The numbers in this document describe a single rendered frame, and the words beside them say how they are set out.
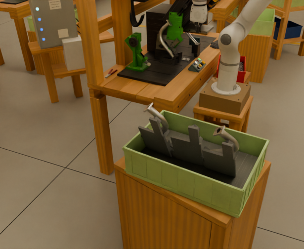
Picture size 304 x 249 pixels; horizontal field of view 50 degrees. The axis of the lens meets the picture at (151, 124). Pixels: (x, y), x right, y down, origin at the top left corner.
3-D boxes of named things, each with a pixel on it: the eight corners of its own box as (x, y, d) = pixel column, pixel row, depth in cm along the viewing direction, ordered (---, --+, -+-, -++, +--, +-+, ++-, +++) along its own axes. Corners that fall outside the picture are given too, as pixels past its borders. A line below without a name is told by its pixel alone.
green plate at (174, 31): (183, 40, 263) (186, 13, 256) (179, 41, 256) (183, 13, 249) (170, 38, 267) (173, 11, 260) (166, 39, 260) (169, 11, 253)
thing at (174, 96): (235, 48, 329) (237, 33, 321) (172, 120, 220) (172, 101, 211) (222, 46, 335) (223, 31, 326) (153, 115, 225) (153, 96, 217)
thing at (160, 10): (180, 43, 301) (181, 5, 282) (165, 54, 279) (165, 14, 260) (162, 40, 308) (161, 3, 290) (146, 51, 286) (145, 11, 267)
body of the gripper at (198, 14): (189, 3, 196) (188, 21, 203) (205, 4, 192) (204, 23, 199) (194, 0, 202) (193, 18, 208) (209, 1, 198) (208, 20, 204)
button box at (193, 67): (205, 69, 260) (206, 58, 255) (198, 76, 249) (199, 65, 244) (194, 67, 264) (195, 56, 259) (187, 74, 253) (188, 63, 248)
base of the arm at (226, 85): (245, 87, 216) (250, 61, 205) (232, 98, 203) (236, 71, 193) (219, 79, 225) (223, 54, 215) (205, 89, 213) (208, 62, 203)
